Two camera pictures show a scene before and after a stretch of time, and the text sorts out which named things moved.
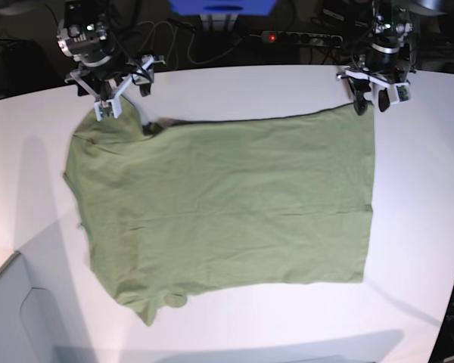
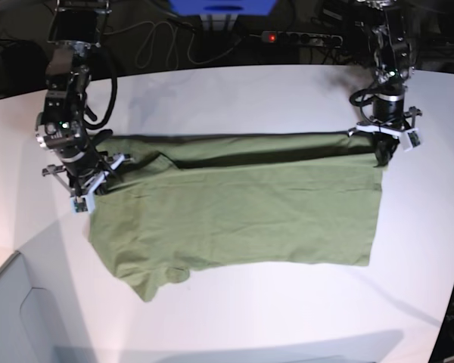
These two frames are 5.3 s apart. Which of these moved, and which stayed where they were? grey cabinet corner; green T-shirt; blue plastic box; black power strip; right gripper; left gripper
Moved: right gripper; left gripper; green T-shirt
Stayed: grey cabinet corner; blue plastic box; black power strip
